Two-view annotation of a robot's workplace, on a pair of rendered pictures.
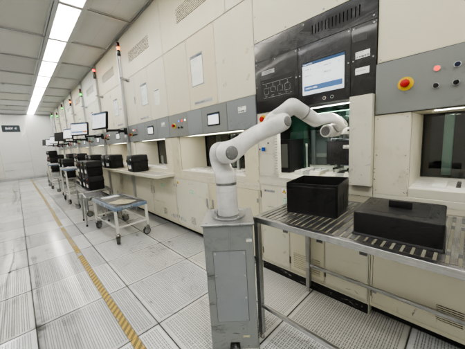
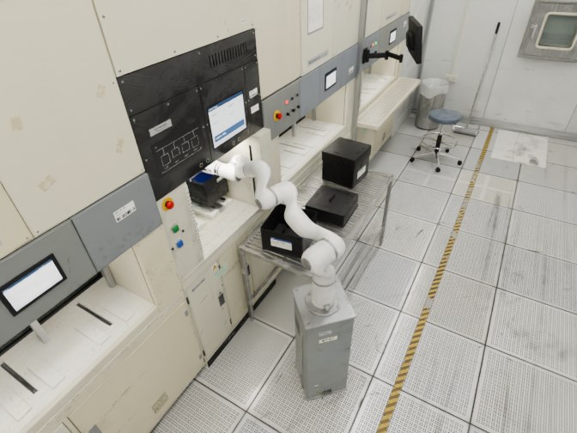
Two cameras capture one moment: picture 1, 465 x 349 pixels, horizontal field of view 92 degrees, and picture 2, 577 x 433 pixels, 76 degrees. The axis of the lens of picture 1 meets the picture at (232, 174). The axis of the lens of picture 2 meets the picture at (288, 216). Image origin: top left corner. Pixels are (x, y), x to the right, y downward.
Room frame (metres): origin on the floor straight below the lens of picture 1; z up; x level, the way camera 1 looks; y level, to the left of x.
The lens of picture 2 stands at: (1.75, 1.25, 2.36)
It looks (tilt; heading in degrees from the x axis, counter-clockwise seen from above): 38 degrees down; 255
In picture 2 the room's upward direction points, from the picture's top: 3 degrees counter-clockwise
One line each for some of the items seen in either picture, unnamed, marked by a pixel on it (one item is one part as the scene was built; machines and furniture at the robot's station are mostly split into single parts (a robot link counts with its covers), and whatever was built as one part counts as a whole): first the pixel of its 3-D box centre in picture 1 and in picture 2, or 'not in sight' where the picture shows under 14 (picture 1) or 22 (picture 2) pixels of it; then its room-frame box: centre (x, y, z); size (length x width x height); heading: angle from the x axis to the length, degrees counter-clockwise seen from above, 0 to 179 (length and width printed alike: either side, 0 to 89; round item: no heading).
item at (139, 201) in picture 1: (121, 214); not in sight; (3.15, 1.63, 0.24); 0.97 x 0.52 x 0.48; 46
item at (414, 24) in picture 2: not in sight; (396, 43); (0.01, -1.67, 1.57); 0.53 x 0.40 x 0.36; 133
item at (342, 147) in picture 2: not in sight; (345, 162); (0.65, -1.10, 0.89); 0.29 x 0.29 x 0.25; 39
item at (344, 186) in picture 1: (317, 194); (289, 230); (1.29, -0.49, 0.85); 0.28 x 0.28 x 0.17; 52
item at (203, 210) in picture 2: (344, 172); (210, 204); (1.74, -0.87, 0.89); 0.22 x 0.21 x 0.04; 133
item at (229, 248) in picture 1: (232, 275); (321, 342); (1.26, 0.04, 0.38); 0.28 x 0.28 x 0.76; 88
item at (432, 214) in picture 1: (399, 215); (331, 203); (0.92, -0.70, 0.83); 0.29 x 0.29 x 0.13; 46
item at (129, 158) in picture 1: (137, 163); not in sight; (3.64, 1.52, 0.93); 0.30 x 0.28 x 0.26; 40
